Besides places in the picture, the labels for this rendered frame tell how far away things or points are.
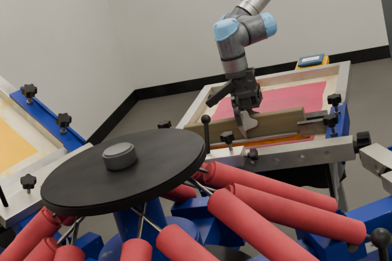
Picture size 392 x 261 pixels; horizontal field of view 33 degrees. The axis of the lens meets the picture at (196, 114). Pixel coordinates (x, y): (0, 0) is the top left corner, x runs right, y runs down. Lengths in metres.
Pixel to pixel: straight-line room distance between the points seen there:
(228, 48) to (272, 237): 0.93
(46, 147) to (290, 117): 0.72
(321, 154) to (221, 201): 0.67
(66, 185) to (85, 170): 0.06
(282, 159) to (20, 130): 0.78
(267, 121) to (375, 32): 3.79
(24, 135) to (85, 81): 3.46
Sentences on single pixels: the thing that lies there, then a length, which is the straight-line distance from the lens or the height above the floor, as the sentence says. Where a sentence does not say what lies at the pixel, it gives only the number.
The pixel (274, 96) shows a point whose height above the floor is 0.95.
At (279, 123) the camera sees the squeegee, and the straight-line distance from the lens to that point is 2.02.
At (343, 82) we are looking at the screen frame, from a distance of 2.37.
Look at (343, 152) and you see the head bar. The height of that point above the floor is 1.02.
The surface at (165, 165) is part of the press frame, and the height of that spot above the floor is 1.32.
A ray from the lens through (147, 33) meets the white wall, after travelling 6.09.
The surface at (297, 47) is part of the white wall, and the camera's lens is 5.82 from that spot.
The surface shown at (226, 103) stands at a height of 0.95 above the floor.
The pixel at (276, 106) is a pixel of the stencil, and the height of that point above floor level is 0.95.
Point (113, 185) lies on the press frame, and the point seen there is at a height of 1.32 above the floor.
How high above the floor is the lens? 1.76
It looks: 19 degrees down
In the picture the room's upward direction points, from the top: 16 degrees counter-clockwise
